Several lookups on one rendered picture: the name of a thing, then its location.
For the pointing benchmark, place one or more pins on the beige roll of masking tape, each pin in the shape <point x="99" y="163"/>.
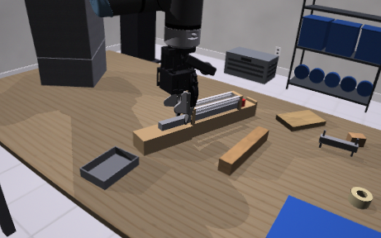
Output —
<point x="361" y="201"/>

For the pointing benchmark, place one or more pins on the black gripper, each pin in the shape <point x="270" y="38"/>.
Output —
<point x="176" y="77"/>

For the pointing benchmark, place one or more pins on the flat tan wooden board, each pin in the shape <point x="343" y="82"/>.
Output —
<point x="296" y="121"/>

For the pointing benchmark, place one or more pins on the blue flat rectangular sheet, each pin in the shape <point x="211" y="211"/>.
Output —
<point x="299" y="219"/>

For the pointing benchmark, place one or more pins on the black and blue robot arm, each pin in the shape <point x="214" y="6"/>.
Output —
<point x="182" y="23"/>

